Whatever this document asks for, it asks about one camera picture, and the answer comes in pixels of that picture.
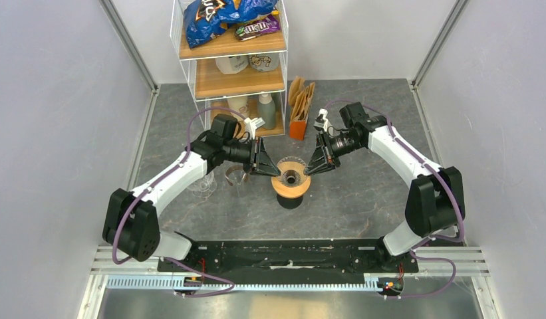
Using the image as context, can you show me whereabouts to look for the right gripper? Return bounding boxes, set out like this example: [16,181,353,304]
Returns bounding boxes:
[304,131,363,177]

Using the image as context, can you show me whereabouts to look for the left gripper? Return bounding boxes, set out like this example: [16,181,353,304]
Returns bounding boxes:
[223,137,281,178]

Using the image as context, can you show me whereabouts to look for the clear ribbed glass dripper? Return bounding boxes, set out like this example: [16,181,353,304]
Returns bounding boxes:
[273,156,309,187]

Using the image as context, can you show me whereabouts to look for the round wooden dripper stand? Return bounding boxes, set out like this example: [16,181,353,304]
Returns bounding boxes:
[271,177,311,198]

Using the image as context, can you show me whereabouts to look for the black coffee server pot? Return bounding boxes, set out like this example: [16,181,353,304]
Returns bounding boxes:
[277,194,303,209]

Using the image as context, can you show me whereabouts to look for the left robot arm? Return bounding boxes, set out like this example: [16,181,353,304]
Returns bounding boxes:
[102,114,281,272]

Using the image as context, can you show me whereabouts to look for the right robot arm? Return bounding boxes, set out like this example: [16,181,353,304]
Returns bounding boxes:
[305,102,466,272]

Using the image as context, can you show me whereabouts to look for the orange filter holder box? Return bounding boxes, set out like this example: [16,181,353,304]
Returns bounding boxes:
[289,106,310,141]

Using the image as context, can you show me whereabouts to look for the brown paper filter stack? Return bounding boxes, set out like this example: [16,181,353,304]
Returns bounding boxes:
[288,76,316,123]

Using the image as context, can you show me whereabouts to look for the glass carafe with brown band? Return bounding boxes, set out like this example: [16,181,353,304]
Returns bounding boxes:
[224,164,249,197]

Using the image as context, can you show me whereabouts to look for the grey green spray bottle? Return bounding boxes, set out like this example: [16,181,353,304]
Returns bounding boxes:
[257,93,276,130]

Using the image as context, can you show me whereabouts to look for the white cylindrical bottle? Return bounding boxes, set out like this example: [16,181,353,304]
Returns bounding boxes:
[227,96,249,121]

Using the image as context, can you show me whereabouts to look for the white printed cup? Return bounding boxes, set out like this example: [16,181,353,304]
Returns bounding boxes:
[248,53,280,72]

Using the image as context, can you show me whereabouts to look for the purple candy bag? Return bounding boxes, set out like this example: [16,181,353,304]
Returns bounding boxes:
[234,14,281,41]

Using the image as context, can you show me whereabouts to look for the blue chips bag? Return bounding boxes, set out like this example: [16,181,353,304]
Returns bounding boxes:
[183,0,277,49]

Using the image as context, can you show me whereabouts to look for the clear glass dripper with handle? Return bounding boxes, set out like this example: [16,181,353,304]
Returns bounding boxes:
[187,172,217,198]

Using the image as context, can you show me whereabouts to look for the white wire shelf rack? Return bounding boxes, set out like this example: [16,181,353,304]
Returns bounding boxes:
[170,1,289,137]

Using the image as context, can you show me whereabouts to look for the aluminium frame rail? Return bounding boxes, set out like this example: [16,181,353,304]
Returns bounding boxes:
[78,247,503,318]

